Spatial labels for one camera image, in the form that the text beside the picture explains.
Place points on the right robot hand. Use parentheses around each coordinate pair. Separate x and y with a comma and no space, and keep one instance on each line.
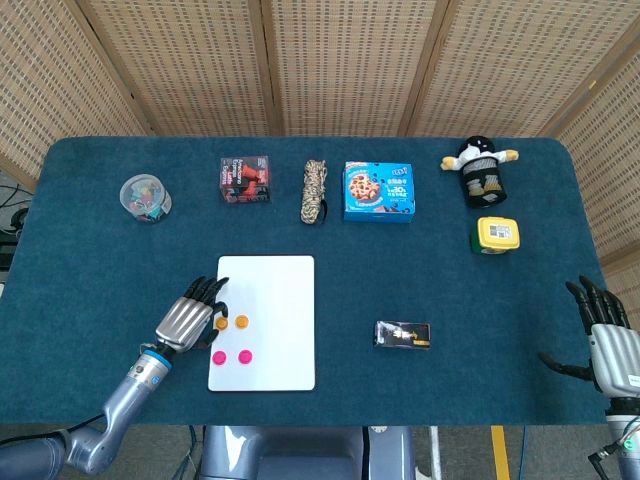
(615,350)

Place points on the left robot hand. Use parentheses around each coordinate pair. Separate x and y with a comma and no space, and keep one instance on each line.
(182,322)

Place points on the yellow round magnet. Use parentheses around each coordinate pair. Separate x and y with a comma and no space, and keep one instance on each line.
(221,323)
(242,321)

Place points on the pink round magnet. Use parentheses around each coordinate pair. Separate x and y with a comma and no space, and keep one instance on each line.
(218,357)
(245,356)

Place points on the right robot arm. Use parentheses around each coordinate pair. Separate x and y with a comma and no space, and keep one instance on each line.
(627,450)

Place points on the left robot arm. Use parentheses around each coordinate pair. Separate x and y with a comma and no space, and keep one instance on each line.
(125,400)

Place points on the white magnetic board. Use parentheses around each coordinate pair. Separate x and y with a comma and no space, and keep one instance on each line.
(280,300)

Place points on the clear jar of binder clips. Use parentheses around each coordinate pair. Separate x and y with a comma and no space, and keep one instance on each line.
(145,200)

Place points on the clear box of red-black clips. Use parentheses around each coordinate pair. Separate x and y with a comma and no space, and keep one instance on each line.
(245,180)

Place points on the green box with yellow lid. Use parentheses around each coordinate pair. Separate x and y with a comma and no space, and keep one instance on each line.
(495,235)

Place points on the blue felt table cover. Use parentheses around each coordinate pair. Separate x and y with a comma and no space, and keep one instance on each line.
(350,280)

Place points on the grey robot torso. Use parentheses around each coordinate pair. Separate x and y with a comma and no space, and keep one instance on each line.
(300,450)

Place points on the black mesh pen holder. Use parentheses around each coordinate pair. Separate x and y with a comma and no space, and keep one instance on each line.
(485,200)

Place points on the white table leg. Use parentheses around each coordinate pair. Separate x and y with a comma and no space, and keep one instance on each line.
(436,450)

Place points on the black ink stick box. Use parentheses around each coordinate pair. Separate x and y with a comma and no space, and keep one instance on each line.
(402,335)

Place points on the blue cookie box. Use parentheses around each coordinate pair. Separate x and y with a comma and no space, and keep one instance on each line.
(377,192)

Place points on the penguin plush toy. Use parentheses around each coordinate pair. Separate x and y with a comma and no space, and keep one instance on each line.
(475,147)

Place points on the woven folding screen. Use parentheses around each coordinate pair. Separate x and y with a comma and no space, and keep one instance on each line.
(350,65)

